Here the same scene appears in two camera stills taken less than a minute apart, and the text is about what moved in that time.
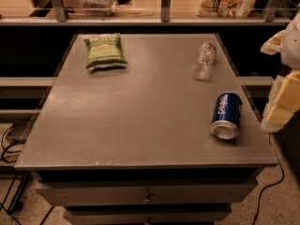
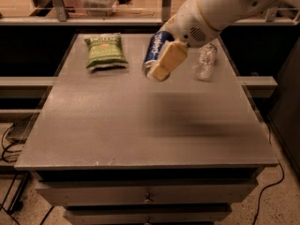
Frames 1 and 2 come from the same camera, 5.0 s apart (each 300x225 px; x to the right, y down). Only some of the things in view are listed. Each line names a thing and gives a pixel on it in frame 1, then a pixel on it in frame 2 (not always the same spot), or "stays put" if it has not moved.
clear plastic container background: [99, 1] stays put
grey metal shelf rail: [62, 20] stays put
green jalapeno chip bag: [105, 52] stays put
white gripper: [292, 49] to [189, 24]
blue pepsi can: [225, 124] to [155, 49]
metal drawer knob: [147, 200] stays put
